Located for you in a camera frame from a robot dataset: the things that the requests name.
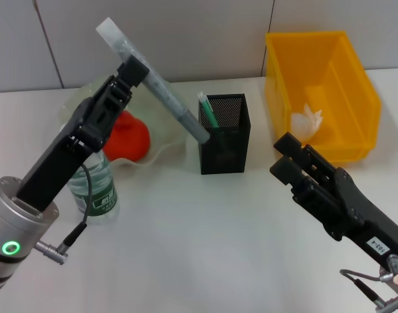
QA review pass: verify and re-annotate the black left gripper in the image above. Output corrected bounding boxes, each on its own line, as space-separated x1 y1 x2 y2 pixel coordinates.
15 63 126 212

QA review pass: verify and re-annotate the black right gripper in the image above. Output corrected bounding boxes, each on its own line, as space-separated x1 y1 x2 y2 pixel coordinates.
269 131 398 272

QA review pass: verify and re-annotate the white paper ball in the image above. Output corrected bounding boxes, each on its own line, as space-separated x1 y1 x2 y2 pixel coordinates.
290 104 324 146

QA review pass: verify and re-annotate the grey glitter pen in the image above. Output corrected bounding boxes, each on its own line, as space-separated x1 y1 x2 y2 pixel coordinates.
95 18 211 145

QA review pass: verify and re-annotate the red-orange toy orange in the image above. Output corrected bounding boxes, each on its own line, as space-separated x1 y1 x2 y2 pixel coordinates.
102 110 152 162

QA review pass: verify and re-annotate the mint green pen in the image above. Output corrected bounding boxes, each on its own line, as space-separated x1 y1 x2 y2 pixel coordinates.
196 91 221 130

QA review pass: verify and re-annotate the clear green-label water bottle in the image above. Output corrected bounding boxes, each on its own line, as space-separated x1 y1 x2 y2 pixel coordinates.
66 149 121 226

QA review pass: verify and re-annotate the pale green glass fruit plate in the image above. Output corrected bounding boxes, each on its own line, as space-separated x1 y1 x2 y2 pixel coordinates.
57 74 191 168

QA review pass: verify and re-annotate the black mesh pen holder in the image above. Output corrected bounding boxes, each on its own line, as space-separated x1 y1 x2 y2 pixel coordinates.
198 93 252 175

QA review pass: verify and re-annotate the yellow plastic bin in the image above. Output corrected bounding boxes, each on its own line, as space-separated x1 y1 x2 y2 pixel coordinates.
264 30 382 169

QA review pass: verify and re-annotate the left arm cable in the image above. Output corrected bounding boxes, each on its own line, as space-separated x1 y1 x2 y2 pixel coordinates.
62 162 91 256

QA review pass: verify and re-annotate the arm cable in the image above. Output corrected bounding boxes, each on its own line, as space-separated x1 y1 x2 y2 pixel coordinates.
62 162 91 256
338 268 398 309

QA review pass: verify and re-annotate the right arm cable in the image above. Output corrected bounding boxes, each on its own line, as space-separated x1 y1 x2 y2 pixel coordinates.
338 268 398 309

